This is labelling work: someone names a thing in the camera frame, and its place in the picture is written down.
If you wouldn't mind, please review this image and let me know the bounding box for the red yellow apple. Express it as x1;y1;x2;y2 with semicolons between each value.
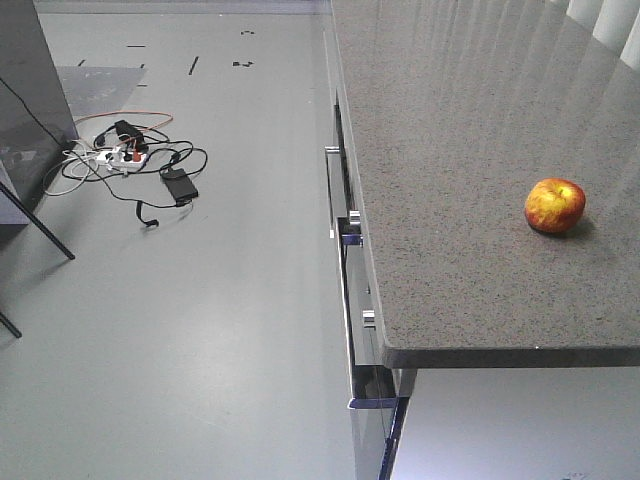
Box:
524;178;586;234

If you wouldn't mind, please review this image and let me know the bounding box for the black power adapter brick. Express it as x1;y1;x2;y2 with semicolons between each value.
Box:
160;169;199;206

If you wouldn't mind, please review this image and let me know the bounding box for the chrome drawer handle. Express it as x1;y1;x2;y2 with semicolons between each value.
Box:
324;146;361;245
337;216;377;371

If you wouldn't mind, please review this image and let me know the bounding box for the black stand leg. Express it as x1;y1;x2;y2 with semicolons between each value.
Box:
0;181;75;260

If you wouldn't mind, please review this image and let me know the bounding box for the white cable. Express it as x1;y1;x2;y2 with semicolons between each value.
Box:
43;144;109;197

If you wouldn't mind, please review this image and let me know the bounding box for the black cable tangle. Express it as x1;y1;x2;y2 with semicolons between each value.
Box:
63;119;209;229

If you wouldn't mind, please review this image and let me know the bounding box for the orange cable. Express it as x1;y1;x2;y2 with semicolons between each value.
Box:
74;110;175;133

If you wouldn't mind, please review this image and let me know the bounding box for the grey speckled kitchen counter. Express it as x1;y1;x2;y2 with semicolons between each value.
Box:
333;1;639;479

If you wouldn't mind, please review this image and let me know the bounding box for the chrome upper drawer handle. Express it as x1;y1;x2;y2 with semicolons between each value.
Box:
324;146;361;245

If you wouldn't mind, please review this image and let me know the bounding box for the dark grey panel board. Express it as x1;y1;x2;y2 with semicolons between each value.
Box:
1;1;77;211

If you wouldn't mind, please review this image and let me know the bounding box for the white power strip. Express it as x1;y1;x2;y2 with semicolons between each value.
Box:
95;147;148;173

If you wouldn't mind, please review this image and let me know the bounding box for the chrome lower drawer handle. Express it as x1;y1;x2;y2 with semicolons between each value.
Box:
337;216;377;371

